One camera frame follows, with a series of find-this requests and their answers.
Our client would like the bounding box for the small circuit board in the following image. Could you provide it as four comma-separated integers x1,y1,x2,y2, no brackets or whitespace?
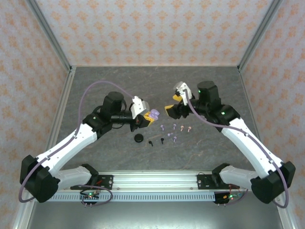
80,190,100,206
214,192,244,206

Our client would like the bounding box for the grey metal sheet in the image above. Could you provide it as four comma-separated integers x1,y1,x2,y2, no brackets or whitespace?
26,201,286,229

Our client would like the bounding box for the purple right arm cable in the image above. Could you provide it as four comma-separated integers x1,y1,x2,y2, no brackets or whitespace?
183,92,290,208

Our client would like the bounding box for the aluminium side rail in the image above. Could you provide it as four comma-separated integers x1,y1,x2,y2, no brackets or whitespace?
238,66,296,229
11,66,77,229

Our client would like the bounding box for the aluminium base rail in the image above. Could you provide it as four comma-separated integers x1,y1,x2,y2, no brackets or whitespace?
58,170,248,191

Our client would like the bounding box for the white slotted cable duct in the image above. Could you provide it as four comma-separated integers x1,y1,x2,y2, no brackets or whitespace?
35,192,216,203

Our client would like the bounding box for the thin purple base cable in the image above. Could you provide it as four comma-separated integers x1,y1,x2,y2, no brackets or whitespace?
80,185,113,208
218,183,248,207

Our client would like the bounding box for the aluminium corner post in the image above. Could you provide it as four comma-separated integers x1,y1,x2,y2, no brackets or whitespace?
25,0,73,72
237,0,285,72

